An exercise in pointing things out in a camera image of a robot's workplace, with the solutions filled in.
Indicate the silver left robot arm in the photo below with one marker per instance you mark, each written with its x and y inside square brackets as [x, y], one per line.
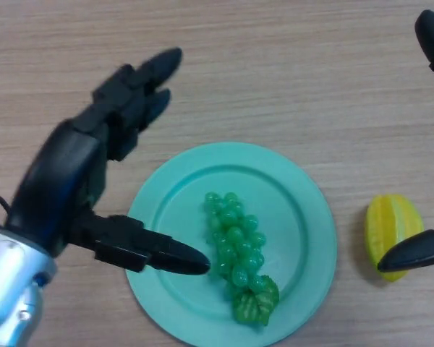
[11, 282]

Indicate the green grapes bunch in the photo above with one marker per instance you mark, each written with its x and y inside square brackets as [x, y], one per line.
[235, 238]

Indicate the yellow starfruit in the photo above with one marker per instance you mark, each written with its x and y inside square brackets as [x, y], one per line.
[390, 220]

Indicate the green round plate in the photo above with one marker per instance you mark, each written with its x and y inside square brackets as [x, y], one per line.
[296, 224]

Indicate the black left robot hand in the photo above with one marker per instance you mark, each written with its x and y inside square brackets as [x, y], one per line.
[61, 173]

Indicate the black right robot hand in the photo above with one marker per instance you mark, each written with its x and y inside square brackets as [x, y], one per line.
[416, 253]

